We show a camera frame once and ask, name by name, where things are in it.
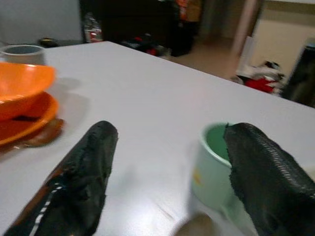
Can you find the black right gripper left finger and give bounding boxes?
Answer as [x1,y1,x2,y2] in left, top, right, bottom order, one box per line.
[3,120,119,236]

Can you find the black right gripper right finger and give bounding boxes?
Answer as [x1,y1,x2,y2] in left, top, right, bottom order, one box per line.
[223,122,315,236]

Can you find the brown wooden spoon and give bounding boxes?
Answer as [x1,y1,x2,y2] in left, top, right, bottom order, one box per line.
[14,118,65,148]

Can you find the mint green mug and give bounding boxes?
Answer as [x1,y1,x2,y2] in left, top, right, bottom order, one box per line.
[190,122,256,236]

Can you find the orange plate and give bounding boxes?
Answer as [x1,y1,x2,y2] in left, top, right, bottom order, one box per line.
[0,91,60,146]

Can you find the red and white clothes pile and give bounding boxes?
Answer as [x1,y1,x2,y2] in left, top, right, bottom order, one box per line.
[231,60,286,95]

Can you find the black bin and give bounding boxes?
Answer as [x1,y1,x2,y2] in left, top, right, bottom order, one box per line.
[280,40,315,109]

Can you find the orange bowl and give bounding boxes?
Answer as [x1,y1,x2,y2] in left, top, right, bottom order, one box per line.
[0,61,56,121]

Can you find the grey cup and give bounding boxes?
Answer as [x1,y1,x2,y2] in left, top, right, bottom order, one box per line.
[0,44,46,66]

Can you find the small black and yellow object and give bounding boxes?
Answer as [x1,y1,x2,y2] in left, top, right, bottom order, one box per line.
[39,38,60,48]

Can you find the black cabinet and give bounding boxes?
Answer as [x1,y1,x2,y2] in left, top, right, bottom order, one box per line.
[79,0,197,57]

